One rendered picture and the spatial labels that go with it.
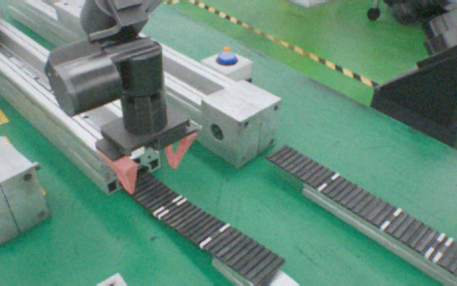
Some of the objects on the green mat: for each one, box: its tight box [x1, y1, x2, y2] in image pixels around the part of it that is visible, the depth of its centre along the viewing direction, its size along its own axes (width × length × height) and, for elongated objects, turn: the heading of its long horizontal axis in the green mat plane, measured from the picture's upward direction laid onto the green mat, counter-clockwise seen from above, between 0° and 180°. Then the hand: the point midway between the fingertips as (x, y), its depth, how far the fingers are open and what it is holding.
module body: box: [0, 19, 161, 196], centre depth 85 cm, size 80×10×8 cm, turn 43°
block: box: [0, 134, 51, 253], centre depth 57 cm, size 10×11×10 cm
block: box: [201, 79, 282, 169], centre depth 72 cm, size 9×12×10 cm
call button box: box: [201, 54, 253, 83], centre depth 88 cm, size 8×10×6 cm
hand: (151, 174), depth 60 cm, fingers open, 8 cm apart
